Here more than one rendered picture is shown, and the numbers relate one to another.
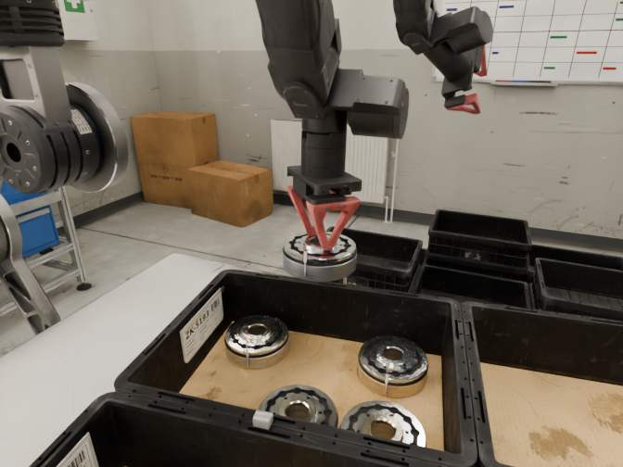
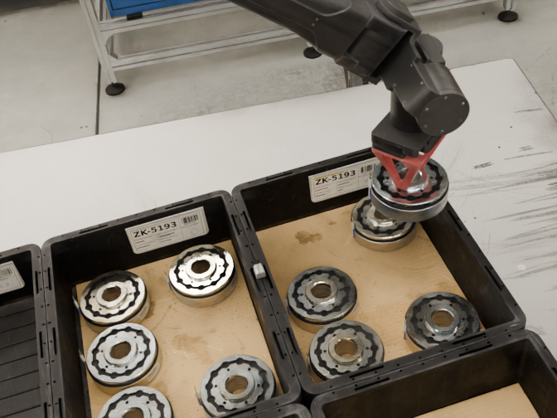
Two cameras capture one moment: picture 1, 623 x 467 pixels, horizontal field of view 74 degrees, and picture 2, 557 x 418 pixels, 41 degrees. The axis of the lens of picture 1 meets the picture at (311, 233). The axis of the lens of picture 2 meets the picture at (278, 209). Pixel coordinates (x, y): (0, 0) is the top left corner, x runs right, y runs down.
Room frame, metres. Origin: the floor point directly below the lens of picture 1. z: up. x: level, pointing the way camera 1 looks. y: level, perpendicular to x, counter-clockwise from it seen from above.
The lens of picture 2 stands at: (0.06, -0.58, 1.72)
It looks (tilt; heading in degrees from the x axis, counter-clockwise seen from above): 45 degrees down; 65
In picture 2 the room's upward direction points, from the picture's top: 9 degrees counter-clockwise
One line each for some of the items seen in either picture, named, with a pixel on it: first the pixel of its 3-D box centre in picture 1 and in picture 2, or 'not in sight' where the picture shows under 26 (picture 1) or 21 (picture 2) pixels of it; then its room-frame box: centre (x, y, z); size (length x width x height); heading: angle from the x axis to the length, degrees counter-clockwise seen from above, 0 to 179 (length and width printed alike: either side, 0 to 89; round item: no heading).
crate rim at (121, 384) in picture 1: (310, 344); (363, 253); (0.45, 0.00, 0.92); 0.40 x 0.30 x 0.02; 75
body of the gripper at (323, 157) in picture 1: (323, 158); (414, 106); (0.53, -0.02, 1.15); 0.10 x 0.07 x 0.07; 23
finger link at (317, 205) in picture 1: (324, 213); (407, 155); (0.52, -0.02, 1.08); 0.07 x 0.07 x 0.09; 23
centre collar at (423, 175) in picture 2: (320, 242); (409, 177); (0.53, -0.01, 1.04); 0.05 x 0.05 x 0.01
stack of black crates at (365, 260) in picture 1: (362, 296); not in sight; (1.46, -0.21, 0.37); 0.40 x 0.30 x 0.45; 67
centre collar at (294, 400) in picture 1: (297, 411); (321, 291); (0.39, 0.02, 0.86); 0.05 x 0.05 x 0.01
